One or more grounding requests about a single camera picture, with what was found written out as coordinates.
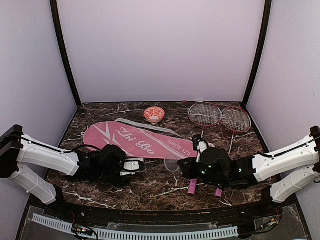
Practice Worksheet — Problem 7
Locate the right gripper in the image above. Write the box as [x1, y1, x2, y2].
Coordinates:
[178, 156, 228, 187]

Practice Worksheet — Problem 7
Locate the clear plastic tube lid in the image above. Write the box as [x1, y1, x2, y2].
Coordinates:
[164, 154, 181, 173]

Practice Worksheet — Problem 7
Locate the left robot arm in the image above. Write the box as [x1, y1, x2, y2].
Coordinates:
[0, 125, 145, 218]

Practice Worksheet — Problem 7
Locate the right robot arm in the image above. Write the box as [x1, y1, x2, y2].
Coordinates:
[177, 126, 320, 217]

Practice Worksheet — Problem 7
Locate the left red badminton racket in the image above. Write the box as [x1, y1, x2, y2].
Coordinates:
[188, 102, 222, 138]

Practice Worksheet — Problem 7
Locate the red badminton racket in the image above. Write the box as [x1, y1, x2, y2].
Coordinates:
[214, 106, 252, 200]
[188, 102, 222, 138]

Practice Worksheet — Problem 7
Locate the right red badminton racket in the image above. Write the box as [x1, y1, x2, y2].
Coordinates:
[214, 106, 252, 200]

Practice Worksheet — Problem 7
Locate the pink racket bag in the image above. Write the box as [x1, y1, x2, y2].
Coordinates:
[83, 121, 198, 160]

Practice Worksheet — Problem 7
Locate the red white patterned bowl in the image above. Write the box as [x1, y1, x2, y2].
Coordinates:
[143, 106, 165, 123]

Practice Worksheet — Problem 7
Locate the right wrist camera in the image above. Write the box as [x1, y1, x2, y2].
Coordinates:
[192, 134, 209, 163]

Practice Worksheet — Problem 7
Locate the white cable tray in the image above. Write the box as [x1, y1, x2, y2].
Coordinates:
[31, 213, 239, 240]

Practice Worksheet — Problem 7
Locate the left black frame post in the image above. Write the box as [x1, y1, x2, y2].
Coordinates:
[49, 0, 82, 108]

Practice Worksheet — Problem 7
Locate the black frame post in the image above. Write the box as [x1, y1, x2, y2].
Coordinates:
[241, 0, 272, 109]
[49, 0, 82, 108]

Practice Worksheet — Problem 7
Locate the right black frame post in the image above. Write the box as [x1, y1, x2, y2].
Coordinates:
[241, 0, 272, 109]

